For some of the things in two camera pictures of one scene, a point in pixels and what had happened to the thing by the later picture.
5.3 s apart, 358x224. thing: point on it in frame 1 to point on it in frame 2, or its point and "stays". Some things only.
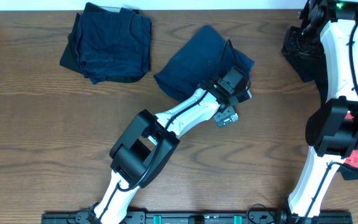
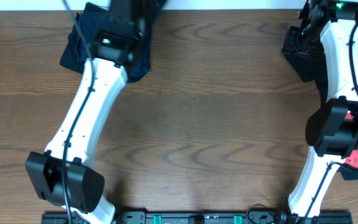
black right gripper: [290, 44] stays
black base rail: [202, 217] stays
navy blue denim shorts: [206, 57] to [150, 9]
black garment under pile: [318, 78] stays
